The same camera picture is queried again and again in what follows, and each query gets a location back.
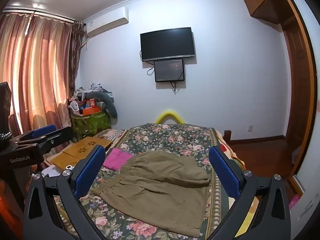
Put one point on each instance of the pink curtain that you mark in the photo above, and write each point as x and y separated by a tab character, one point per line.
37	67

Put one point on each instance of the orange box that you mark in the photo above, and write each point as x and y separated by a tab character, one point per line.
91	110

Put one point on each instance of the small red box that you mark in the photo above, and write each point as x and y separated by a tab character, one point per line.
91	103

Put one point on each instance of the black wall television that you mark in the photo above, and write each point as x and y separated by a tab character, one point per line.
167	43

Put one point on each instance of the green storage box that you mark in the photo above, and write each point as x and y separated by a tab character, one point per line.
92	126

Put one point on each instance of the small pink item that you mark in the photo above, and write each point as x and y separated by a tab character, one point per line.
295	202

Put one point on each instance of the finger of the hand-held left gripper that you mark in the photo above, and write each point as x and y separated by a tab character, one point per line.
60	136
43	130

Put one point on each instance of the striped blanket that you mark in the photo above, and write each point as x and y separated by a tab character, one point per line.
112	134

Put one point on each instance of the yellow cloth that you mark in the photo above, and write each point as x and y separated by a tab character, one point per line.
246	217

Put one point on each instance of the white wall socket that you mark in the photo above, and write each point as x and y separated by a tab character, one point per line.
249	128

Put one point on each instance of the wooden bed post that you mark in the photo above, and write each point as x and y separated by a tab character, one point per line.
227	136

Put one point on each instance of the orange cloth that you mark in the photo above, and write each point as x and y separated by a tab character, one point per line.
10	205

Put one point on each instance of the white air conditioner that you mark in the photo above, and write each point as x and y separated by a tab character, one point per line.
107	21

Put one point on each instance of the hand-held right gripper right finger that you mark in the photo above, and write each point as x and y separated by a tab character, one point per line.
223	173

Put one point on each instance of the brown patterned curtain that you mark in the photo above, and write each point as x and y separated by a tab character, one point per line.
76	55

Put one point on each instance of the olive green pants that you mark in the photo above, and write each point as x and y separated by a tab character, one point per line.
160	187

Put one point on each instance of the white plastic bag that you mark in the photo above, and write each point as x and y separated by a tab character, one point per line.
74	107

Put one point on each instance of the pile of clothes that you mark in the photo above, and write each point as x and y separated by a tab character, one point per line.
92	88

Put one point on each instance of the pink cloth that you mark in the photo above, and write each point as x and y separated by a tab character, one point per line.
116	158

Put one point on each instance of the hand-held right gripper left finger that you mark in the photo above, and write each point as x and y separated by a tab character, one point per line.
90	173

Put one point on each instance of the wooden lap desk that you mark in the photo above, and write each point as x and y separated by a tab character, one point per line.
82	150

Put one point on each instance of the yellow foam tube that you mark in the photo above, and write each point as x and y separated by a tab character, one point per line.
168	113

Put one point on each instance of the wooden overhead cabinet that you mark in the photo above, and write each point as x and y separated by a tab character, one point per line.
262	0

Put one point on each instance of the small black wall monitor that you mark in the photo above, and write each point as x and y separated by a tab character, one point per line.
169	70

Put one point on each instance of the floral bedspread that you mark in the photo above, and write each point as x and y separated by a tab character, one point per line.
170	137

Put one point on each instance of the small white device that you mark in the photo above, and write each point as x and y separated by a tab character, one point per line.
68	168

